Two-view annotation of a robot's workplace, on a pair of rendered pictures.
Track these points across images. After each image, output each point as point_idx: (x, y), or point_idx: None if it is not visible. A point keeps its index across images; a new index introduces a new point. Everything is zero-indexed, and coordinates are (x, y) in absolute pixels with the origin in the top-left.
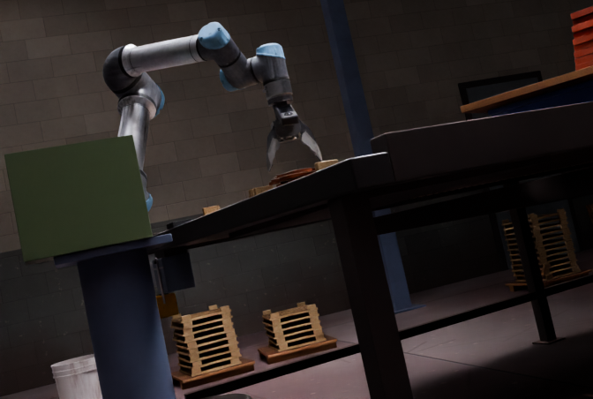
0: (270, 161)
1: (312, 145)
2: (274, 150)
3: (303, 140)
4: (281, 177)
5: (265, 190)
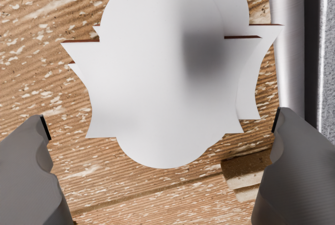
0: (296, 115)
1: (10, 158)
2: (292, 159)
3: (52, 194)
4: (247, 3)
5: (249, 164)
